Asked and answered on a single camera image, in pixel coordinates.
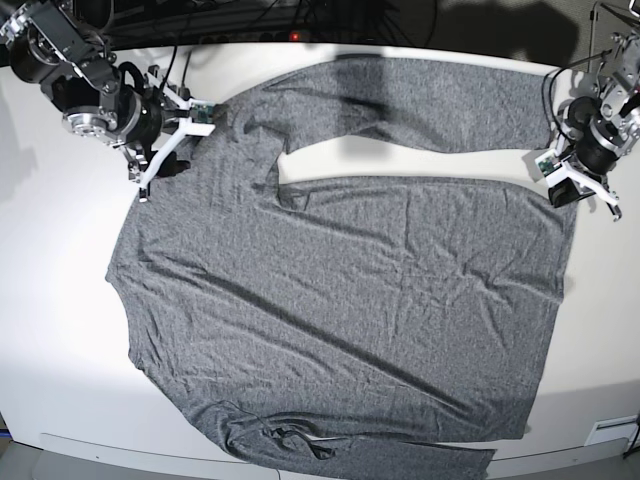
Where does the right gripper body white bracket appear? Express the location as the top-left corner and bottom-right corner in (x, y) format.
(116, 65), (215, 202)

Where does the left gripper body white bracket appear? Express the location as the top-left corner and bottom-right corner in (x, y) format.
(523, 124), (623, 221)

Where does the grey long-sleeve T-shirt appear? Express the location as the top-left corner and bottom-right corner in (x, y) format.
(107, 57), (576, 479)

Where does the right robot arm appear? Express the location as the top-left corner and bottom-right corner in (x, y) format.
(1, 1), (216, 202)

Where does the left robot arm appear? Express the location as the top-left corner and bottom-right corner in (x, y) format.
(535, 29), (639, 221)

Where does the black power strip red light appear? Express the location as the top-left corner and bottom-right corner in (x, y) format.
(191, 29), (376, 45)

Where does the white label plate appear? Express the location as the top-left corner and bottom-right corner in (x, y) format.
(584, 416), (638, 446)

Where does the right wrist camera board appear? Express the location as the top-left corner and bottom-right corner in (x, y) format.
(190, 102), (215, 125)

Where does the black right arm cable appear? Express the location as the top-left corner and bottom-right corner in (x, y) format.
(159, 19), (196, 101)

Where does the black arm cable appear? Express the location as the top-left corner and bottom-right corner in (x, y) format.
(540, 49), (614, 149)
(159, 19), (196, 101)

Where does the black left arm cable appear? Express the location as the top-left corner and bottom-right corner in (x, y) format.
(540, 49), (614, 149)

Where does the metal stand frame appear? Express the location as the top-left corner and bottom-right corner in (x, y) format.
(587, 0), (639, 74)

